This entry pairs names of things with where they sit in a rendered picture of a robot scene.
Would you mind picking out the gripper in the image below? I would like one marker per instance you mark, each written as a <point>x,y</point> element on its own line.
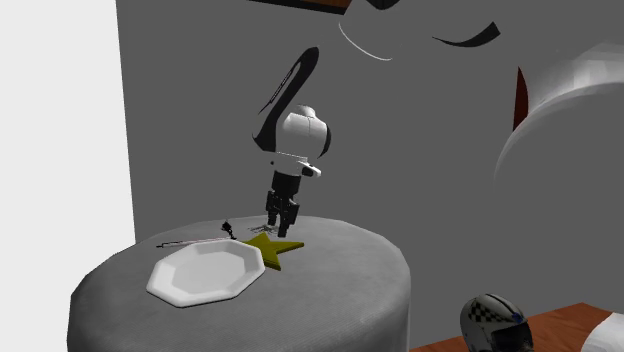
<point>285,184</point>

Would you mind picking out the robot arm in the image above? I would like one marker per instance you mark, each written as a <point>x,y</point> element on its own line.
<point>302,131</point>

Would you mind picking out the grey fork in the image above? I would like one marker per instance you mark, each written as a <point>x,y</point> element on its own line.
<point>261,228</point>

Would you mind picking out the yellow star shape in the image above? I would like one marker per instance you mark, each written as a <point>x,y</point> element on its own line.
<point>273,248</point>

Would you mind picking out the small black object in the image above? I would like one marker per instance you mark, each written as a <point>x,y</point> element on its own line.
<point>228,229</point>

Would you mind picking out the round grey ottoman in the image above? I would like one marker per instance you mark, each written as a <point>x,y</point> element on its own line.
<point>317,292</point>

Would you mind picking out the white octagonal plate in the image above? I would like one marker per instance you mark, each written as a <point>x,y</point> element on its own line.
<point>207,273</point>

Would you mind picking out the chequered helmet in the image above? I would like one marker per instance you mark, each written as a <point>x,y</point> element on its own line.
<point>495,324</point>

